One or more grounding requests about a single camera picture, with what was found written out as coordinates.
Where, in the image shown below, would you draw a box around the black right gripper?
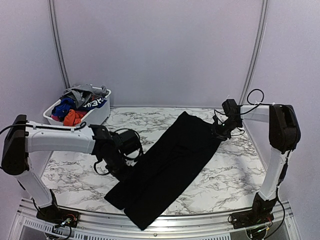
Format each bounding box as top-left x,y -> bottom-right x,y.
207,117 -> 242,142

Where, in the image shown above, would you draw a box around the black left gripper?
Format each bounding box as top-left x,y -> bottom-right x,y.
105,150 -> 136,184

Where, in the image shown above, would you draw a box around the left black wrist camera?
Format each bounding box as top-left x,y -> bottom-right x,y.
115,128 -> 144,162

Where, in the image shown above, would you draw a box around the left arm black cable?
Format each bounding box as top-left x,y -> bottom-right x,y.
0,121 -> 88,136

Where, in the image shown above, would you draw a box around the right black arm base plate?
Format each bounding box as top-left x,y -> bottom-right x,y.
228,210 -> 274,229

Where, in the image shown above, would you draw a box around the aluminium frame post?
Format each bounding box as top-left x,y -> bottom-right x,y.
239,0 -> 270,104
47,0 -> 71,89

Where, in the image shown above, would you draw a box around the royal blue garment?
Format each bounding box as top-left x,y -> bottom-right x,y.
51,97 -> 76,118

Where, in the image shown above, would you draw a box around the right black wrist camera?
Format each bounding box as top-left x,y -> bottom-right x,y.
222,98 -> 241,117

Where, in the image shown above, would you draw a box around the orange garment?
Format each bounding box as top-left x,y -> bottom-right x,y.
63,109 -> 84,127

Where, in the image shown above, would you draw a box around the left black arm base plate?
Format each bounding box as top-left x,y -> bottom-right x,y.
36,208 -> 80,228

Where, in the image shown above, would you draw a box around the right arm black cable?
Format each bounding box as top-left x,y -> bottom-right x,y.
246,89 -> 265,106

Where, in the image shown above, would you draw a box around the aluminium front rail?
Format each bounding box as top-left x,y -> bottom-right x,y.
8,198 -> 301,240

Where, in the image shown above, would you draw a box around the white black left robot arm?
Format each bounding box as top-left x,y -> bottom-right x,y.
1,114 -> 127,223

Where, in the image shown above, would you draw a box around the left aluminium frame post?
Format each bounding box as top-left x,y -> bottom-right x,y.
47,0 -> 71,89

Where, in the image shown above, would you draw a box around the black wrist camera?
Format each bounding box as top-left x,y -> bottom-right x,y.
222,98 -> 241,117
115,128 -> 144,162

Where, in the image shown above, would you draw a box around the black trousers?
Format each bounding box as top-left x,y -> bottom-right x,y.
104,111 -> 221,230

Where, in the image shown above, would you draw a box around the right aluminium frame post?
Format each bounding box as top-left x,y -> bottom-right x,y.
239,0 -> 270,104

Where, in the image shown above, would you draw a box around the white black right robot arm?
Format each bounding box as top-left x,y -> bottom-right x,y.
211,99 -> 301,224

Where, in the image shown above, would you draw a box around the grey garment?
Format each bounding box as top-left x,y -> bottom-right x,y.
59,84 -> 111,108

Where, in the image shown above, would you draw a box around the blue white printed garment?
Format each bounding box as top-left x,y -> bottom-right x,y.
78,97 -> 108,112

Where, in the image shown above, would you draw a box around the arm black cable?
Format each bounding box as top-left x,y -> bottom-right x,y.
246,89 -> 265,106
0,121 -> 88,136

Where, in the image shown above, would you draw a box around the white plastic laundry basket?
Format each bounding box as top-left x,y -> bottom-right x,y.
43,90 -> 112,126

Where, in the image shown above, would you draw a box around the pink garment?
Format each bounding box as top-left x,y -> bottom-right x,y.
50,115 -> 64,122

